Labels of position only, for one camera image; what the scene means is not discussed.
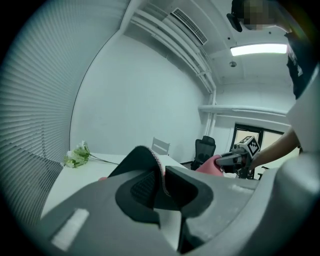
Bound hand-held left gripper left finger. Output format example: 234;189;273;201
41;169;176;256

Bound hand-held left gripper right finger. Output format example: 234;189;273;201
166;166;258;253

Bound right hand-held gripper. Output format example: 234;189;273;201
215;135;262;179

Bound black mesh office chair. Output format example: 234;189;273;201
191;136;216;171

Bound dark-framed window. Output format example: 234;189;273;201
234;123;301;156

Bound white artificial flowers bunch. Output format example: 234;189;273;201
63;140;120;169

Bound white chair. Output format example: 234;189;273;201
151;136;171;157

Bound white pipes bundle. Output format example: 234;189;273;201
129;9;217;106

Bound long ceiling light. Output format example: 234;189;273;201
229;44;288;56

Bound person's black shirt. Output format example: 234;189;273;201
284;31;320;100

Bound white slatted blinds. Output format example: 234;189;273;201
0;0;131;226

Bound white air conditioner vent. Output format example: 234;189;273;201
169;7;209;46

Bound person's head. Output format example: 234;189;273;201
231;0;278;32

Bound black head-mounted camera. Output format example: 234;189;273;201
226;12;243;33

